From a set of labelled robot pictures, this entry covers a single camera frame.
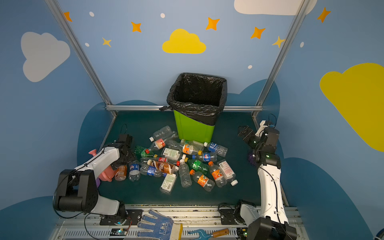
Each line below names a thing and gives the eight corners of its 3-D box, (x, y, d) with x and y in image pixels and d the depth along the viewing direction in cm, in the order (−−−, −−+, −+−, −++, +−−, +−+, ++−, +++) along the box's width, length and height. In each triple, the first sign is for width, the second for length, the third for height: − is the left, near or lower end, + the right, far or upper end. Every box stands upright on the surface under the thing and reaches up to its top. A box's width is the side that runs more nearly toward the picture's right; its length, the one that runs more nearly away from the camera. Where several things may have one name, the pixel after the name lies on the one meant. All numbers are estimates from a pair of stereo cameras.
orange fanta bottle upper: (218, 188, 84) (219, 186, 81) (207, 164, 93) (207, 162, 91) (226, 185, 85) (227, 183, 82) (214, 162, 94) (214, 159, 92)
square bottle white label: (160, 194, 82) (159, 192, 80) (163, 175, 89) (162, 173, 87) (174, 194, 82) (174, 192, 80) (176, 175, 89) (175, 173, 87)
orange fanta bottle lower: (188, 175, 89) (188, 173, 86) (193, 169, 92) (193, 166, 89) (210, 194, 82) (211, 191, 79) (216, 186, 85) (216, 183, 82)
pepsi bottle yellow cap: (192, 162, 93) (192, 159, 91) (192, 154, 97) (192, 152, 94) (216, 162, 93) (217, 160, 91) (215, 154, 97) (216, 152, 95)
